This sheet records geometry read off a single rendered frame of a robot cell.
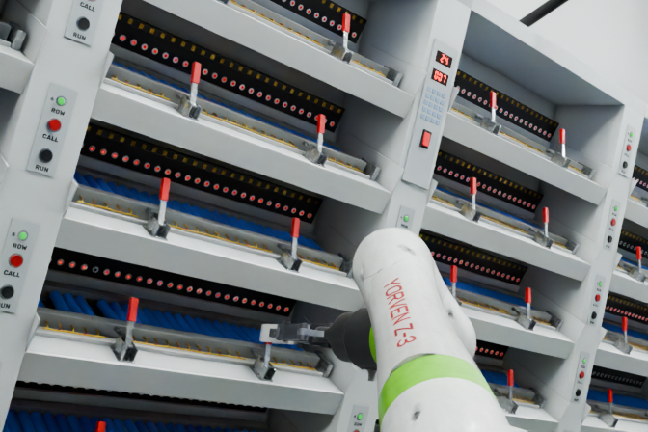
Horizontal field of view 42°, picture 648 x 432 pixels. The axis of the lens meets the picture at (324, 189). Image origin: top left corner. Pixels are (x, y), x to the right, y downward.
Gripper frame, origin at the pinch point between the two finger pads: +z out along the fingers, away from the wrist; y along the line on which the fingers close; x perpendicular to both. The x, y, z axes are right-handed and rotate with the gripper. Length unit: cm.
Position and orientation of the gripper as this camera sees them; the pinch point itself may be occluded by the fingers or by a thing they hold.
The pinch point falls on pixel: (279, 334)
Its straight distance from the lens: 143.6
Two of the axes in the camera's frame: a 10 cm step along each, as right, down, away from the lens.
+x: 1.2, -9.6, 2.4
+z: -6.7, 1.0, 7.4
